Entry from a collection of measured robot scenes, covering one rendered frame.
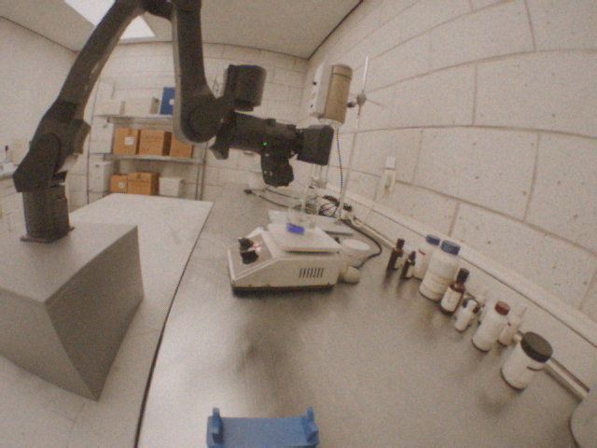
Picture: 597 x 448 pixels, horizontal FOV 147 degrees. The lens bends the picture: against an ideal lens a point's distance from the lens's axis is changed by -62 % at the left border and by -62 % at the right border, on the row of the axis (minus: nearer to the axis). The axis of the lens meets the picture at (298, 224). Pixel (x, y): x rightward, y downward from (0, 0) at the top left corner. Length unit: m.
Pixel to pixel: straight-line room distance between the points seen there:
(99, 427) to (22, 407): 0.10
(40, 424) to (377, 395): 0.36
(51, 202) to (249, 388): 0.31
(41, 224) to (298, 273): 0.40
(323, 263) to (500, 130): 0.58
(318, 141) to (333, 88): 0.54
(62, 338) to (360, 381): 0.30
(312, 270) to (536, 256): 0.51
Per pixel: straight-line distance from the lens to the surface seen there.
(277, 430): 0.24
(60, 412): 0.30
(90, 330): 0.26
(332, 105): 0.84
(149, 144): 2.68
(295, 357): 0.31
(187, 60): 0.34
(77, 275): 0.23
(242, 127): 0.34
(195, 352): 0.30
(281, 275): 0.40
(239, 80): 0.36
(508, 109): 0.72
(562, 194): 0.61
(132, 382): 0.29
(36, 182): 0.31
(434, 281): 0.55
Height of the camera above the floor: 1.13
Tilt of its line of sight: 16 degrees down
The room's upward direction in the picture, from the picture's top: 11 degrees clockwise
